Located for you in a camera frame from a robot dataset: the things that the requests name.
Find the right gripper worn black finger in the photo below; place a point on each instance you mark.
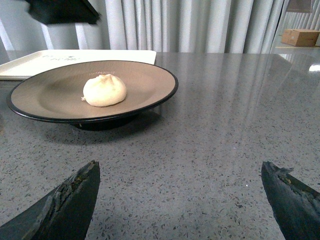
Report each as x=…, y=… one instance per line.
x=295, y=205
x=64, y=213

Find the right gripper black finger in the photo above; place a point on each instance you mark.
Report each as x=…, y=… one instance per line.
x=51, y=12

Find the brown plate with black rim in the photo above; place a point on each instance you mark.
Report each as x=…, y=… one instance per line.
x=55, y=95

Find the white steamed bun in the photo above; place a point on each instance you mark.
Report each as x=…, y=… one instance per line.
x=104, y=90

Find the white rectangular tray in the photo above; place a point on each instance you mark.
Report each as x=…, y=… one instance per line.
x=44, y=60

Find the cardboard box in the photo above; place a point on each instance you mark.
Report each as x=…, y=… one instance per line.
x=300, y=37

